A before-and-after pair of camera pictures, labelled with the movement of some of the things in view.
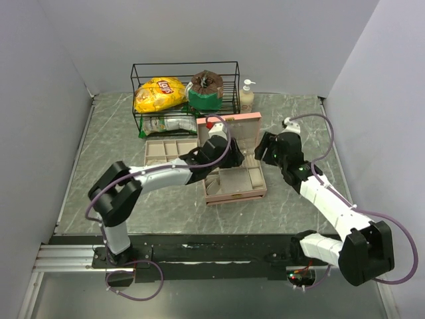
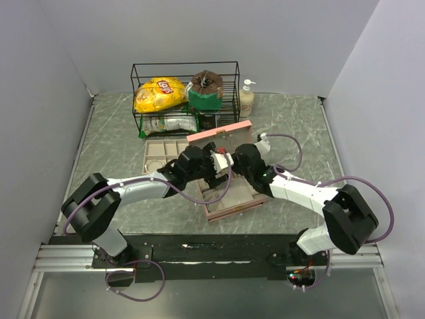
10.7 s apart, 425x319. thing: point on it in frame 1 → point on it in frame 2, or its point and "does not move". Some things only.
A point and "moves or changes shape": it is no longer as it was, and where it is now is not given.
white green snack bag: (153, 124) does not move
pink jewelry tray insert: (158, 151) does not move
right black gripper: (266, 142) → (235, 168)
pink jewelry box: (240, 183) moves or changes shape
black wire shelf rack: (167, 98) does not move
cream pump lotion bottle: (246, 98) does not move
